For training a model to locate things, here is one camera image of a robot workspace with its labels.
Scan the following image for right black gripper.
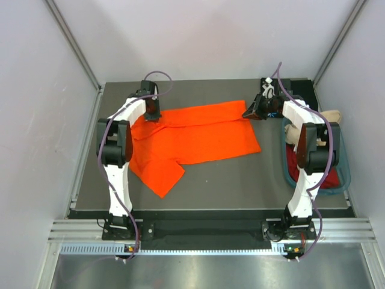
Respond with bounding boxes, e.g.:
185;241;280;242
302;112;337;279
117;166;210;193
241;93;278;120

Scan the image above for orange t shirt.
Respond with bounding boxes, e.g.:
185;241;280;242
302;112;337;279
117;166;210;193
129;101;262;198

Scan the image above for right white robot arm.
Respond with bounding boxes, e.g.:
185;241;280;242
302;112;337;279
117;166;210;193
242;77;340;238

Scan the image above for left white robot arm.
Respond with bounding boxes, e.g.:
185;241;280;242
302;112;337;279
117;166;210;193
96;79;161;240

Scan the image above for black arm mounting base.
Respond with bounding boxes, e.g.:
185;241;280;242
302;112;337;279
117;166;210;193
67;209;356;250

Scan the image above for beige t shirt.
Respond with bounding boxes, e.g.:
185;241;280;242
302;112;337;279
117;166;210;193
285;110;342;146

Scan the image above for folded black t shirt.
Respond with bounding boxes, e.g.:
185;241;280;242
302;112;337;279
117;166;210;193
260;78;319;111

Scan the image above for red t shirt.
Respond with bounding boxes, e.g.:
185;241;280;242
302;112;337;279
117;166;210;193
285;144;340;189

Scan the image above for teal plastic laundry basket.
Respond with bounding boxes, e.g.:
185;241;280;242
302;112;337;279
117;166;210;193
281;118;351;196

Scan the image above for slotted grey cable duct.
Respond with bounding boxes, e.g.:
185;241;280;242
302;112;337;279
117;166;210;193
60;243;300;256

